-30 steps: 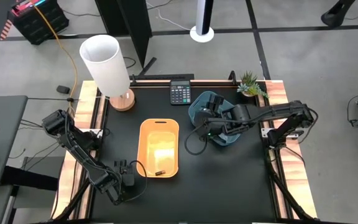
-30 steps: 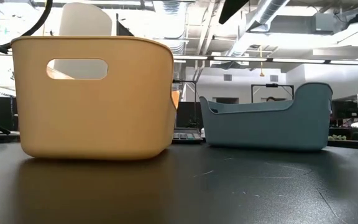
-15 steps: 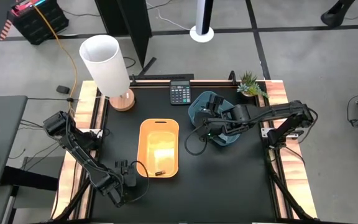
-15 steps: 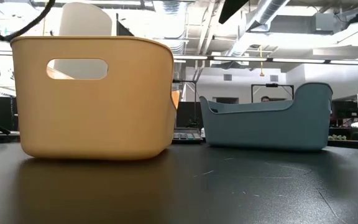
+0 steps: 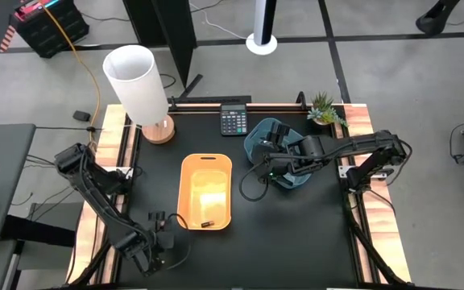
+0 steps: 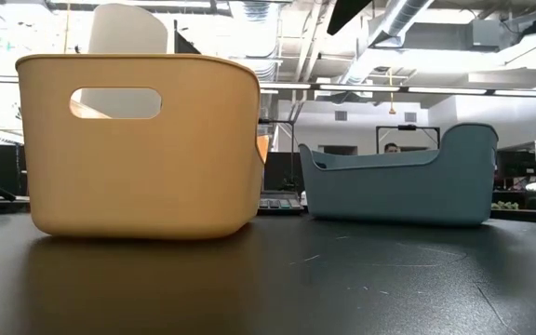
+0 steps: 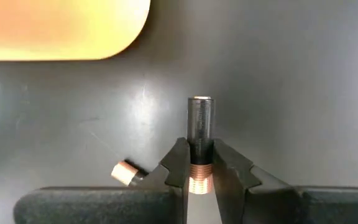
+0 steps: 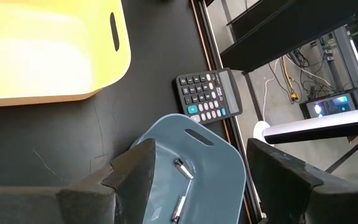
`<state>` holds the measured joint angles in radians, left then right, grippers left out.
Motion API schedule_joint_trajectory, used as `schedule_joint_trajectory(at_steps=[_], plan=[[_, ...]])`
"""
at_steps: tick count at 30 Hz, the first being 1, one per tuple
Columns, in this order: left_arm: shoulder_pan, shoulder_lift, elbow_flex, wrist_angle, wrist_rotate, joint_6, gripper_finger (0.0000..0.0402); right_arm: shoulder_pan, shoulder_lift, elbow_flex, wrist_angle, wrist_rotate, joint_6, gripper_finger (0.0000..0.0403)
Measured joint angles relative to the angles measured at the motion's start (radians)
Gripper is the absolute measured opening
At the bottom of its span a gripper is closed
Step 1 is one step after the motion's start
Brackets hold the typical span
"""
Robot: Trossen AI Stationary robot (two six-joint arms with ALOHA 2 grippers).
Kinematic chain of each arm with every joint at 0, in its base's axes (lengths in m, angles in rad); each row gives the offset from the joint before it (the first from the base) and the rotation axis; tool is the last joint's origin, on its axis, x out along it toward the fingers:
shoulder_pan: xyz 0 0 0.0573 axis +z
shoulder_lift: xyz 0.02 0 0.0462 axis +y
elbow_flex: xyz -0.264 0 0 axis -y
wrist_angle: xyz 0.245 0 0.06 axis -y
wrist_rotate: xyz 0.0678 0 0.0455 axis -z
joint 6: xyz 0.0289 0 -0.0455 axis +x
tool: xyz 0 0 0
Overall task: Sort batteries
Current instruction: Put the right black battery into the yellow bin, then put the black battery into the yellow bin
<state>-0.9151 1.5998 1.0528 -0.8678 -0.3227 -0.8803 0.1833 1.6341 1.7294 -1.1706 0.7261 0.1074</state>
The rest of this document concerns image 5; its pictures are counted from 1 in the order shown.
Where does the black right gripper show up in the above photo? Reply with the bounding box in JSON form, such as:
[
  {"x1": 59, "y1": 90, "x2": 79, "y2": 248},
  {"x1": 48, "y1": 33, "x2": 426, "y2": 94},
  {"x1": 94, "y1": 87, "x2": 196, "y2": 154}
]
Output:
[{"x1": 252, "y1": 122, "x2": 309, "y2": 184}]

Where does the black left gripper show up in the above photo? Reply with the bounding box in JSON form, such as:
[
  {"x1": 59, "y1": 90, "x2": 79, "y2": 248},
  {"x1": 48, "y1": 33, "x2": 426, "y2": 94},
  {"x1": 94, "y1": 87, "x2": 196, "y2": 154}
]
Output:
[{"x1": 146, "y1": 210, "x2": 176, "y2": 254}]

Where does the blue plastic bin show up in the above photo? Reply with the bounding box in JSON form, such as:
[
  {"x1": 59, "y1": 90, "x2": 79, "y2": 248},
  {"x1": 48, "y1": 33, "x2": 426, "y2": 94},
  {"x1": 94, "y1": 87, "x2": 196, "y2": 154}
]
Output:
[{"x1": 242, "y1": 117, "x2": 314, "y2": 189}]

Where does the black desk calculator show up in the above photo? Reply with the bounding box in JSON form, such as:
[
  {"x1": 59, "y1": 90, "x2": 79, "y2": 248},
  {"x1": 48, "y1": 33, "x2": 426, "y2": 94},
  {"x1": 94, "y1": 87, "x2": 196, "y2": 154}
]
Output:
[{"x1": 219, "y1": 103, "x2": 249, "y2": 137}]

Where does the small potted succulent plant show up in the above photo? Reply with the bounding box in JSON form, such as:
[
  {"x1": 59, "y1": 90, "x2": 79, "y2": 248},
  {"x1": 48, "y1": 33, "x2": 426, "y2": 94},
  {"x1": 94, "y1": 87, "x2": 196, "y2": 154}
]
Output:
[{"x1": 306, "y1": 91, "x2": 350, "y2": 128}]

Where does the orange plastic bin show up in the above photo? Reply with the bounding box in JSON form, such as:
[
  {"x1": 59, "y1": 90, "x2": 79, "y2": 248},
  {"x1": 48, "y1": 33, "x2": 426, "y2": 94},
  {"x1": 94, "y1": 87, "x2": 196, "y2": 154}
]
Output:
[{"x1": 176, "y1": 152, "x2": 233, "y2": 231}]

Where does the black base bar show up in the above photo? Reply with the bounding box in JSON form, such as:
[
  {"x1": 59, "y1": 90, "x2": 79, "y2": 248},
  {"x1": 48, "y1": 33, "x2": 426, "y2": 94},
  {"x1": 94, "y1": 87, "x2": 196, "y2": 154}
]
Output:
[{"x1": 167, "y1": 95, "x2": 252, "y2": 106}]

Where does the wooden side board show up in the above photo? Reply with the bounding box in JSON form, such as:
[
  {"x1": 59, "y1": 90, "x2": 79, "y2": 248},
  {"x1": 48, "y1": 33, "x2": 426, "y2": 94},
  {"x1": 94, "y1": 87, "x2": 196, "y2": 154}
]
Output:
[
  {"x1": 342, "y1": 103, "x2": 412, "y2": 283},
  {"x1": 67, "y1": 103, "x2": 139, "y2": 285}
]

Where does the pole with white round base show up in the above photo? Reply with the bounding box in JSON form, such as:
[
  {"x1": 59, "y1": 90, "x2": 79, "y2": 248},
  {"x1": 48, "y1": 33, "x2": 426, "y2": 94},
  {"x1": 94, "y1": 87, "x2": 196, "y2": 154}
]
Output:
[{"x1": 245, "y1": 0, "x2": 279, "y2": 56}]

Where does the white shade wooden base lamp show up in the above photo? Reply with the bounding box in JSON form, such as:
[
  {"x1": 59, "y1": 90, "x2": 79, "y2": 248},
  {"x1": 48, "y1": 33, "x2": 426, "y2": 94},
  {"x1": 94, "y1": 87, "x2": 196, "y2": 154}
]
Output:
[{"x1": 101, "y1": 43, "x2": 176, "y2": 145}]

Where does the black partition panel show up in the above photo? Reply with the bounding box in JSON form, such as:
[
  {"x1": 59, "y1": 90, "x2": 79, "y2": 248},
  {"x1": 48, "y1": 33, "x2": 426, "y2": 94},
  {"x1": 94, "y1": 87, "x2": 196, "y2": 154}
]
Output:
[{"x1": 122, "y1": 0, "x2": 204, "y2": 100}]

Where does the grey desk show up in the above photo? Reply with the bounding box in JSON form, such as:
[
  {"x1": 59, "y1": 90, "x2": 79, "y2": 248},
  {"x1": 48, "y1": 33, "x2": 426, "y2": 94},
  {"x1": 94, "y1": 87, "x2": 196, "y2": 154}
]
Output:
[{"x1": 0, "y1": 123, "x2": 37, "y2": 247}]

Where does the black stand foot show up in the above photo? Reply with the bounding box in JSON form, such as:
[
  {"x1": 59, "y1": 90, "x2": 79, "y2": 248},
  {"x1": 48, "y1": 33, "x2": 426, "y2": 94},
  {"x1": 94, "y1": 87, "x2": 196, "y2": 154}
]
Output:
[{"x1": 415, "y1": 0, "x2": 462, "y2": 35}]

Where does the black plastic crate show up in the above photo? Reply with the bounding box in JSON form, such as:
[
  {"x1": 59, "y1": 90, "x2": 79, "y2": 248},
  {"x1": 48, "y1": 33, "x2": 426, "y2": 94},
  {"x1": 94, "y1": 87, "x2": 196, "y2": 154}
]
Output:
[{"x1": 12, "y1": 0, "x2": 91, "y2": 60}]

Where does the black aluminium table frame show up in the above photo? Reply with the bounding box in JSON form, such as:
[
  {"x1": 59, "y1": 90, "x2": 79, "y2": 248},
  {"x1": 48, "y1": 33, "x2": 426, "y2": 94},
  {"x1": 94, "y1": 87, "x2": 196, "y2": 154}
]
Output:
[{"x1": 66, "y1": 102, "x2": 410, "y2": 290}]

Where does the yellow extension cable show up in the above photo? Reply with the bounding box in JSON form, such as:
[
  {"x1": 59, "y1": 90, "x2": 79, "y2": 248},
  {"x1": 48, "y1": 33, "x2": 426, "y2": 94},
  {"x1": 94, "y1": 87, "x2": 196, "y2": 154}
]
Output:
[{"x1": 38, "y1": 0, "x2": 102, "y2": 148}]

